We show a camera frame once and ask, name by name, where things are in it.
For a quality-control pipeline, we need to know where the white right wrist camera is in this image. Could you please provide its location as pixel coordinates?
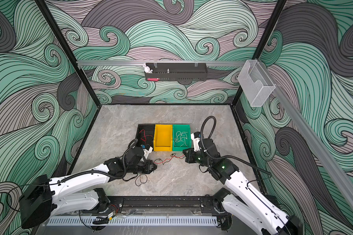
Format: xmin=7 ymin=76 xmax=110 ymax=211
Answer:
xmin=191 ymin=132 xmax=201 ymax=152

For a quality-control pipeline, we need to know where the aluminium wall rail back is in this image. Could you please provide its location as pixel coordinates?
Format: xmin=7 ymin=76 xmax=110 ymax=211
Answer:
xmin=76 ymin=60 xmax=246 ymax=67

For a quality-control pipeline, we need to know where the black wall shelf tray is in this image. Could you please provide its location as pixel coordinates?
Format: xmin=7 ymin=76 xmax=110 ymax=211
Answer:
xmin=144 ymin=63 xmax=208 ymax=83

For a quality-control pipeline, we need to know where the clear plastic wall holder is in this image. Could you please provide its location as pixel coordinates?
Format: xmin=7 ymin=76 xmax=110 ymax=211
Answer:
xmin=238 ymin=60 xmax=276 ymax=107

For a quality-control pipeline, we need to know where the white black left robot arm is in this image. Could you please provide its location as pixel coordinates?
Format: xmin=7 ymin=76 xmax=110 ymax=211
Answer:
xmin=19 ymin=158 xmax=157 ymax=229

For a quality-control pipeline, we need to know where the red wire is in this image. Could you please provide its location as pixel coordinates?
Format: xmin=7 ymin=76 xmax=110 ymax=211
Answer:
xmin=152 ymin=153 xmax=186 ymax=165
xmin=139 ymin=129 xmax=154 ymax=147

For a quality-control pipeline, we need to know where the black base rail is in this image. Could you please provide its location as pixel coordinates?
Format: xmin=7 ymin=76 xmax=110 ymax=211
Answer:
xmin=108 ymin=195 xmax=222 ymax=213

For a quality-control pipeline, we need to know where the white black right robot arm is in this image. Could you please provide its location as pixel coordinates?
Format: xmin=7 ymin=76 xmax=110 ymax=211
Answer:
xmin=182 ymin=148 xmax=303 ymax=235

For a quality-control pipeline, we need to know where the black corner frame post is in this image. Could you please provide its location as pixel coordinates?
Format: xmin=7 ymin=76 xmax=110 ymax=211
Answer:
xmin=35 ymin=0 xmax=102 ymax=109
xmin=231 ymin=1 xmax=286 ymax=108

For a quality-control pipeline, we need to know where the black storage bin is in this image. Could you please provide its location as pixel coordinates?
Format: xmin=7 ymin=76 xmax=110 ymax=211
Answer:
xmin=136 ymin=124 xmax=156 ymax=148

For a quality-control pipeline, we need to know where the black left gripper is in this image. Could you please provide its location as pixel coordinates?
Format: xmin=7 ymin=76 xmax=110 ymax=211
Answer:
xmin=127 ymin=160 xmax=159 ymax=174

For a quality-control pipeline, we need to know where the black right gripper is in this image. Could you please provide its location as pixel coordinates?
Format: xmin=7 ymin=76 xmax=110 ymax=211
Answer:
xmin=182 ymin=147 xmax=214 ymax=169

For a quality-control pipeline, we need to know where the white rabbit figurine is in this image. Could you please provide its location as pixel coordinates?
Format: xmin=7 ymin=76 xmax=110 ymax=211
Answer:
xmin=143 ymin=63 xmax=153 ymax=73

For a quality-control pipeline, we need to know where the yellow storage bin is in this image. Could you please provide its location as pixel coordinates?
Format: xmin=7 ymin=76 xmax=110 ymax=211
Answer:
xmin=154 ymin=124 xmax=173 ymax=152

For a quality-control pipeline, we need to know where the white slotted cable duct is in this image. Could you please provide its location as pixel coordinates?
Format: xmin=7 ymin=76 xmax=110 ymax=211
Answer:
xmin=46 ymin=216 xmax=218 ymax=227

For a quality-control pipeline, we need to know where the black corner frame post right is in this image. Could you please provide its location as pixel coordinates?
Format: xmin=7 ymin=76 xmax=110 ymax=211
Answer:
xmin=231 ymin=1 xmax=286 ymax=108

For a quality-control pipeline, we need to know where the green storage bin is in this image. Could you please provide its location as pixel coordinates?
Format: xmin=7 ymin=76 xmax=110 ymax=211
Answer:
xmin=172 ymin=124 xmax=192 ymax=152

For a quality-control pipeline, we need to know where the white wire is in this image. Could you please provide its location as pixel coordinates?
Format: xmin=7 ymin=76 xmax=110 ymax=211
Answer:
xmin=174 ymin=130 xmax=191 ymax=147

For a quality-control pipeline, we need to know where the black corner frame post left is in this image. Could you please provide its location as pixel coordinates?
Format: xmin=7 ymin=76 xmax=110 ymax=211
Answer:
xmin=35 ymin=0 xmax=102 ymax=109

